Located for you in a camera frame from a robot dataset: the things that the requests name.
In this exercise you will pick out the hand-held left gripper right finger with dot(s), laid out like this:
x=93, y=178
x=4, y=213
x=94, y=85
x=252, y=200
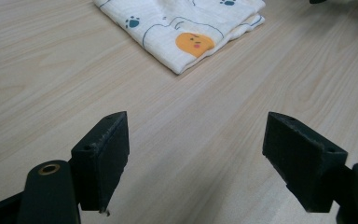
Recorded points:
x=304, y=161

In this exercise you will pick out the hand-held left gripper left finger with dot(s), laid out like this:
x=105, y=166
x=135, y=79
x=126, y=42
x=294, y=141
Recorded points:
x=101, y=161

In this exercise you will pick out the white printed cloth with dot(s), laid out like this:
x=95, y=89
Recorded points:
x=180, y=28

